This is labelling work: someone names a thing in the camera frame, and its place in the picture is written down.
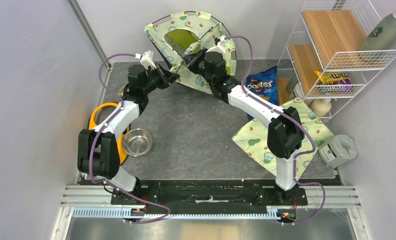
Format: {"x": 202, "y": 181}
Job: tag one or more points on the blue Doritos chip bag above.
{"x": 264, "y": 85}

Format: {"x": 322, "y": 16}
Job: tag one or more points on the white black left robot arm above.
{"x": 99, "y": 149}

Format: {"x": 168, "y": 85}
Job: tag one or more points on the steel pet bowl far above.
{"x": 120, "y": 93}

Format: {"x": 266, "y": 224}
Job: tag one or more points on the long black tent pole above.
{"x": 171, "y": 56}

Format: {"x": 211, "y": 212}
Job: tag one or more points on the aluminium rail with cable comb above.
{"x": 93, "y": 202}

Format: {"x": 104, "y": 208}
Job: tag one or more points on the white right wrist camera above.
{"x": 220, "y": 44}

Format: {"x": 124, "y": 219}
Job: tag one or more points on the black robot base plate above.
{"x": 211, "y": 195}

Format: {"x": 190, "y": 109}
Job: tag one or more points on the green bottle with beige cap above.
{"x": 383, "y": 36}

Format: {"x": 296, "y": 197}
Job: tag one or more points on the green avocado-print pet tent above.
{"x": 190, "y": 44}

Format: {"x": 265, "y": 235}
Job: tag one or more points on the white wire shelf rack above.
{"x": 326, "y": 37}

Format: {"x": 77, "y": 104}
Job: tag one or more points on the yellow M&M's candy bag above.
{"x": 333, "y": 78}

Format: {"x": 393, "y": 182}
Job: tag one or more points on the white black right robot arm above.
{"x": 284, "y": 130}

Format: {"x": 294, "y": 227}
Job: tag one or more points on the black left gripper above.
{"x": 166, "y": 77}

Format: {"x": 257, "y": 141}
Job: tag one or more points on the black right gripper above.
{"x": 193, "y": 65}

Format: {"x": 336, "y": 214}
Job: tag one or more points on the steel pet bowl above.
{"x": 120, "y": 93}
{"x": 136, "y": 142}

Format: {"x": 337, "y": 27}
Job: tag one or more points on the steel pet bowl near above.
{"x": 136, "y": 142}

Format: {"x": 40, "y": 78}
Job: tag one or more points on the beige lotion bottle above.
{"x": 321, "y": 106}

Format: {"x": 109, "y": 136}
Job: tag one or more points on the white jar under shelf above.
{"x": 297, "y": 92}

